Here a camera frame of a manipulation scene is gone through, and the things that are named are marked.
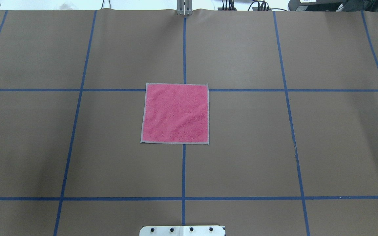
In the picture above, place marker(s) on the pink towel with grey back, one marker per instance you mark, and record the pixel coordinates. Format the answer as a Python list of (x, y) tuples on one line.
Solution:
[(176, 114)]

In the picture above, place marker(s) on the aluminium frame post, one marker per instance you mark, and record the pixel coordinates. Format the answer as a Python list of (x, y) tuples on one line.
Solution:
[(184, 7)]

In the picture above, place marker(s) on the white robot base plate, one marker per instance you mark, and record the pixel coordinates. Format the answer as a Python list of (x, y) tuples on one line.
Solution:
[(199, 230)]

